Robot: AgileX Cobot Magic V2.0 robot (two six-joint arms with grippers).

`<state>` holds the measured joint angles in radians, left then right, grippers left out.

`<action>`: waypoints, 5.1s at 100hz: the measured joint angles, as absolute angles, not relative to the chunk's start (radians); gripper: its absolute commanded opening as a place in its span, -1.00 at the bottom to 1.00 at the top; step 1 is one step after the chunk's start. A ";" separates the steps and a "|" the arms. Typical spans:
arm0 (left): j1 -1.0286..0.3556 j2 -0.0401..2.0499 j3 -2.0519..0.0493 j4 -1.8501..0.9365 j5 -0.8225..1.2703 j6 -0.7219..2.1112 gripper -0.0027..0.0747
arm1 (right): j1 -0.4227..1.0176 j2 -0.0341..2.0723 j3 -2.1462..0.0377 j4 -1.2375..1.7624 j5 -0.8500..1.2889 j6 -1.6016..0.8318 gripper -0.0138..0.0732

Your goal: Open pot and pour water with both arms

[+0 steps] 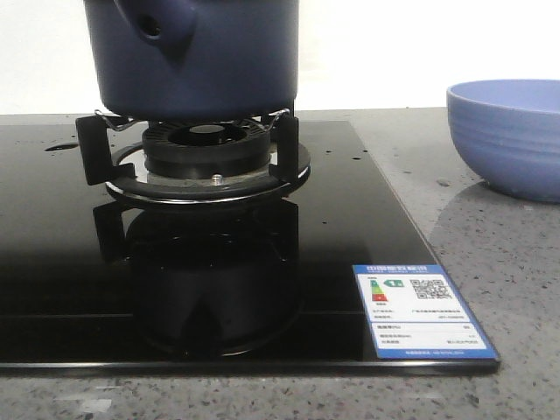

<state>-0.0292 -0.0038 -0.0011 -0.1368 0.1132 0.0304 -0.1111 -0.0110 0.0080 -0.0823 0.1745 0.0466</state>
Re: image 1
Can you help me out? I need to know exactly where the dark blue cooking pot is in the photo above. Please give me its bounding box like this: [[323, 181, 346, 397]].
[[84, 0, 299, 121]]

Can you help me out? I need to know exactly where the light blue ribbed bowl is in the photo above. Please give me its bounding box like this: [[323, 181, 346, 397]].
[[446, 79, 559, 203]]

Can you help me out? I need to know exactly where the black metal pot support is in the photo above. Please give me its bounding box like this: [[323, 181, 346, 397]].
[[75, 108, 311, 207]]

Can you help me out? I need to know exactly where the black round gas burner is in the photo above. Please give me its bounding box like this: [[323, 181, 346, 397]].
[[142, 122, 270, 179]]

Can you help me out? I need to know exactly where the blue white energy label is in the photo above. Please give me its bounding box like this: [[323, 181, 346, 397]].
[[353, 264, 498, 361]]

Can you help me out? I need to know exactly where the black glass gas cooktop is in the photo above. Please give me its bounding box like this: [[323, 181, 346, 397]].
[[1, 119, 500, 376]]

